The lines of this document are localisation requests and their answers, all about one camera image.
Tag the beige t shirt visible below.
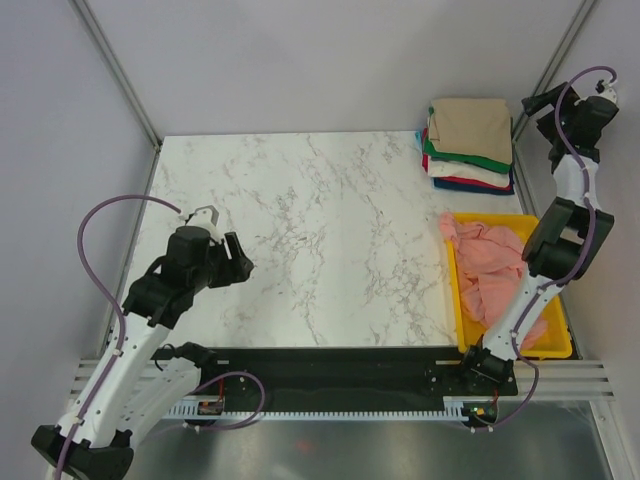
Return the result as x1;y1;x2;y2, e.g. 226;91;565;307
428;98;512;166

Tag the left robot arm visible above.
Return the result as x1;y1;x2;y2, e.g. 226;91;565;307
31;225;254;479

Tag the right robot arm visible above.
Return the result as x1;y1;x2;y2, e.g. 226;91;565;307
457;81;619;394

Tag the green folded t shirt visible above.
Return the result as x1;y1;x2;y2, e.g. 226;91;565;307
422;137;511;174

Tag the white folded t shirt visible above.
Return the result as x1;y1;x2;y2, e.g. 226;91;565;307
426;157;509;187

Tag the light blue folded t shirt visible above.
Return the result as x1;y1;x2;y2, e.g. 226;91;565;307
415;130;425;151

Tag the red folded t shirt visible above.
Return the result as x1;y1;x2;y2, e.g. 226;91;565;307
416;129;514;195

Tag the dark blue folded t shirt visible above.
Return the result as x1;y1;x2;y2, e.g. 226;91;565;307
432;172;515;196

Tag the pink t shirt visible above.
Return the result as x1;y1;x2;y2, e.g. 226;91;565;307
438;212;538;352

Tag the yellow plastic bin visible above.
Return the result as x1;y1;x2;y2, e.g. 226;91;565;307
446;212;574;360

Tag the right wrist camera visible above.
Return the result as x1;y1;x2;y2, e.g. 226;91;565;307
572;79;619;149

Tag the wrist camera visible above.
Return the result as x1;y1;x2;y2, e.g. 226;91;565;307
572;79;619;149
182;205;223;243

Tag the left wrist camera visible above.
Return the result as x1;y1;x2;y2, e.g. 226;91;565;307
182;205;223;243

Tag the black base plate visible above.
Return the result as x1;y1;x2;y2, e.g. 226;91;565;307
201;347;518;411

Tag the right aluminium frame post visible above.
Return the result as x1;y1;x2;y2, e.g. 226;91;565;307
513;0;600;144

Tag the aluminium frame post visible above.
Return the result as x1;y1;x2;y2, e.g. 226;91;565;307
513;0;600;144
69;0;162;152

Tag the left aluminium frame post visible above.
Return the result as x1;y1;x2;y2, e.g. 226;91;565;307
69;0;162;152

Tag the white cable duct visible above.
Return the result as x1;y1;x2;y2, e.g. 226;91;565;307
163;397;497;424

